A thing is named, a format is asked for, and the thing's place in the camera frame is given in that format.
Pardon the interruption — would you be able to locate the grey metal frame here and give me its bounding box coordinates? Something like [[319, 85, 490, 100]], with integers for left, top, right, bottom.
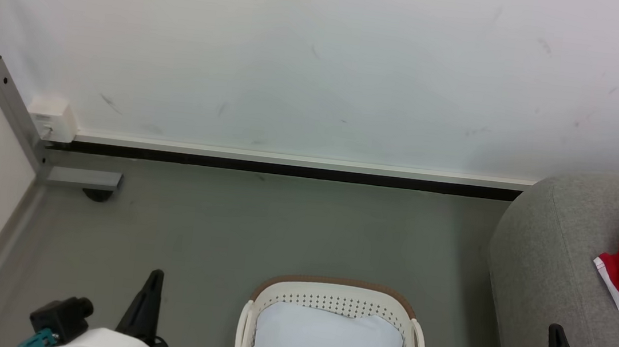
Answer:
[[0, 55, 134, 194]]

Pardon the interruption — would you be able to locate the grey fabric sofa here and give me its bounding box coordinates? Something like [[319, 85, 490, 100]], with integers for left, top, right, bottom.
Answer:
[[478, 162, 619, 347]]

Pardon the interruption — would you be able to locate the black white baseboard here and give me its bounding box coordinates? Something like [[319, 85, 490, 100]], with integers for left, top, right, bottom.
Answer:
[[44, 126, 539, 205]]

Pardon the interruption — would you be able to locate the white wall box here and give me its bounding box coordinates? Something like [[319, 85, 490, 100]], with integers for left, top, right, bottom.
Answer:
[[25, 95, 81, 145]]

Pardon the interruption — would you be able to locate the light blue cloth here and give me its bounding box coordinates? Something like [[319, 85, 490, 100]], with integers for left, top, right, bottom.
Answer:
[[251, 298, 414, 347]]

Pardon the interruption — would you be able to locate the black round frame foot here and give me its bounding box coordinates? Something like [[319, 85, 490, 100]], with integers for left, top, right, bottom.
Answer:
[[82, 188, 114, 204]]

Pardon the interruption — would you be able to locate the white brown-rimmed laundry basket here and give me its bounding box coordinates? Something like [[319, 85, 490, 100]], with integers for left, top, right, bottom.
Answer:
[[235, 269, 434, 347]]

